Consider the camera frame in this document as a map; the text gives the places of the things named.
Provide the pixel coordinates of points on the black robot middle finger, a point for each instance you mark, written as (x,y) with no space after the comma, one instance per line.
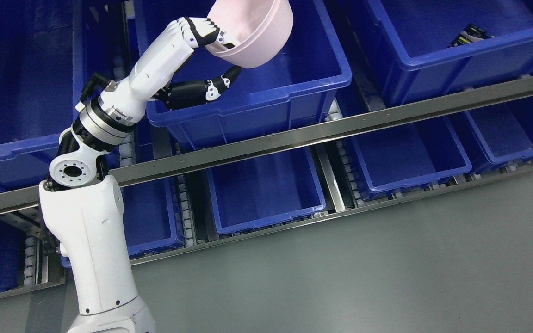
(193,38)

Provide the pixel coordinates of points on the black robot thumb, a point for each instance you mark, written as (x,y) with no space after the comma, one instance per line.
(193,93)

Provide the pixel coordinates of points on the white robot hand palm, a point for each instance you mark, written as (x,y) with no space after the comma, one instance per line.
(154,69)

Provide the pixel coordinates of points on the pink bowl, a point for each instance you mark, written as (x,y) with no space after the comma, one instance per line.
(260,27)

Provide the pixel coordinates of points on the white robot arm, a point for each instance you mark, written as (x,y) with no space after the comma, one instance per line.
(81,202)

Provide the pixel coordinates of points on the blue bin upper middle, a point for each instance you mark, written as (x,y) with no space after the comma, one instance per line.
(294,89)

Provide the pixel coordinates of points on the blue bin lower middle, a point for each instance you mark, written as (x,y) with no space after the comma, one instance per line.
(265,191)

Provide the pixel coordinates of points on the blue bin upper left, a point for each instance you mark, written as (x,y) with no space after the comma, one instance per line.
(48,51)

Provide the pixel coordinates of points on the blue bin lower left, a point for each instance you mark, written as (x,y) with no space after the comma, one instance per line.
(152,218)

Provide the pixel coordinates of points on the blue bin upper right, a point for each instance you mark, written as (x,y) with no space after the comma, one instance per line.
(406,43)

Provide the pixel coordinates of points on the blue bin lower right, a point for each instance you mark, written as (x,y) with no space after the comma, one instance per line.
(406,157)

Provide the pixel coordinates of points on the black packaged item in bin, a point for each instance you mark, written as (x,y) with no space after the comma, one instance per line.
(471,34)

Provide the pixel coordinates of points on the blue bin far right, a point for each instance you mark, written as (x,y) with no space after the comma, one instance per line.
(497,135)

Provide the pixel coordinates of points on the steel shelf rail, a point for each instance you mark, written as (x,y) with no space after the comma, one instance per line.
(324,132)

